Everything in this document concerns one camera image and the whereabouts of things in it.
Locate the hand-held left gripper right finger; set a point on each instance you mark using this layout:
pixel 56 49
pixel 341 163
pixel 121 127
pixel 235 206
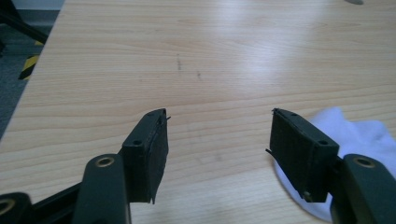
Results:
pixel 299 155

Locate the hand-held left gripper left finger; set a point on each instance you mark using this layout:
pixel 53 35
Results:
pixel 146 155

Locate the black metal stand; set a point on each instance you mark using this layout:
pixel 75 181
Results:
pixel 18 23

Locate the yellow and black floor tape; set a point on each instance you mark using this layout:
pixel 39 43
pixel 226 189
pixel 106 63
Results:
pixel 29 63

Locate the white sock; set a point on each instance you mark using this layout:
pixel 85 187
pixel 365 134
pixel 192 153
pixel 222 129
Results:
pixel 358 133

